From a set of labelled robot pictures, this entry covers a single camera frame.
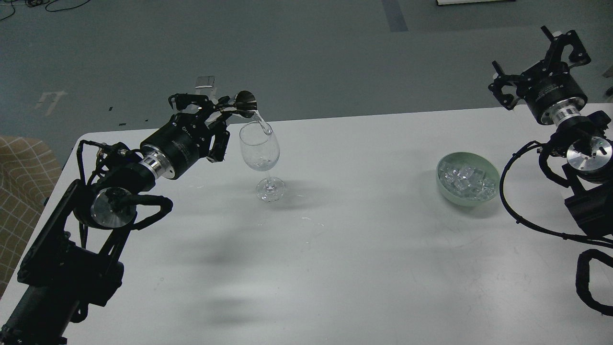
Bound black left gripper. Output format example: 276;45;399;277
140;93;231;180

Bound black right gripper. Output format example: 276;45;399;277
488;25;591;126

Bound steel cocktail jigger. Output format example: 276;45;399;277
216;90;258;119

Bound clear ice cubes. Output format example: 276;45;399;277
438;162;497;201

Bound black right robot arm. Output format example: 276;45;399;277
488;26;613;316

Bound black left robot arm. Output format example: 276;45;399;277
1;92;258;345

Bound clear wine glass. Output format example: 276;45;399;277
239;121;285;202

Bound green bowl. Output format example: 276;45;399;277
435;151;500;207

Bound white board on floor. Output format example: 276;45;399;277
435;0;516;6

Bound tan checkered chair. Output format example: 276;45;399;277
0;136;61;295

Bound black floor cable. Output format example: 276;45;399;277
0;0;90;20

